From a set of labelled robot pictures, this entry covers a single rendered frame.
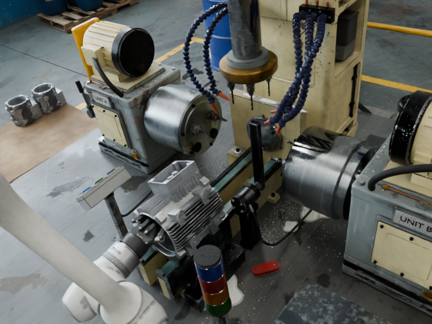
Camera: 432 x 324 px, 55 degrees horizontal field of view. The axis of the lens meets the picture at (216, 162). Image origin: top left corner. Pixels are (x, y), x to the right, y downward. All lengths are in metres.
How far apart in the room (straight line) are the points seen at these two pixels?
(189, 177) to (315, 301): 0.48
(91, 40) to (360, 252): 1.22
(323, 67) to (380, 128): 0.61
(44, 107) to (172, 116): 2.47
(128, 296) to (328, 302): 0.51
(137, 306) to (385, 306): 0.70
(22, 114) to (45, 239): 2.92
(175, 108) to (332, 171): 0.61
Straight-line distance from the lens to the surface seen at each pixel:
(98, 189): 1.35
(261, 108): 1.47
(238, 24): 1.23
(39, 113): 3.88
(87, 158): 1.99
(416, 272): 1.22
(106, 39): 1.67
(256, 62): 1.26
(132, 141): 1.73
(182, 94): 1.53
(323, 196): 1.21
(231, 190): 1.52
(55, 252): 0.91
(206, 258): 0.89
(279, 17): 1.43
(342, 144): 1.23
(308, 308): 1.16
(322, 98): 1.47
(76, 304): 1.12
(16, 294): 1.58
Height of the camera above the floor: 1.91
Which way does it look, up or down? 39 degrees down
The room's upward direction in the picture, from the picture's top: 9 degrees counter-clockwise
